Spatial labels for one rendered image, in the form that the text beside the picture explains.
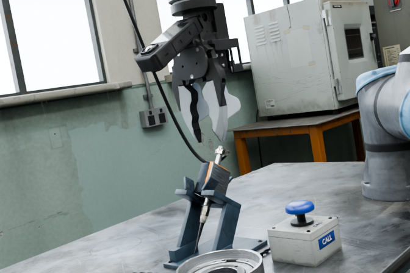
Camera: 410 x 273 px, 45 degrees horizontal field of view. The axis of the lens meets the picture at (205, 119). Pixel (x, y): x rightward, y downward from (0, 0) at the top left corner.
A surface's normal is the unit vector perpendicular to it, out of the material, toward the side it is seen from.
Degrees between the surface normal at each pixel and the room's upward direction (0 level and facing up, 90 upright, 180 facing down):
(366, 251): 0
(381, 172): 73
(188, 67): 90
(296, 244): 90
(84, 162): 90
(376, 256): 0
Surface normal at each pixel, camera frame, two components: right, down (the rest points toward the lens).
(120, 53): 0.70, -0.07
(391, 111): -1.00, 0.08
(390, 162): -0.58, -0.15
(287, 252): -0.69, 0.17
